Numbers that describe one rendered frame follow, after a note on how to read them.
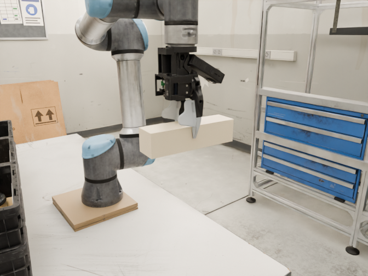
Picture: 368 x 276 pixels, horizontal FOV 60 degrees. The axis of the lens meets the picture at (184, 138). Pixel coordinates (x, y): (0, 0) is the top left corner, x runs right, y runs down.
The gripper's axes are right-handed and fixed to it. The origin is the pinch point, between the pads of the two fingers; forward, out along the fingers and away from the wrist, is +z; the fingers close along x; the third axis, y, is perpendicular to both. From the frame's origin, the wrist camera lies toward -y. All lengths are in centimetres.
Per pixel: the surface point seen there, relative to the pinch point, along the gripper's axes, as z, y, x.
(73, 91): 45, -59, -350
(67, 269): 38, 30, -14
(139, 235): 38.0, 6.8, -16.9
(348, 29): -26, -138, -45
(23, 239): 25.5, 38.9, -14.4
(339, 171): 58, -139, -37
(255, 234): 108, -101, -67
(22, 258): 30, 40, -13
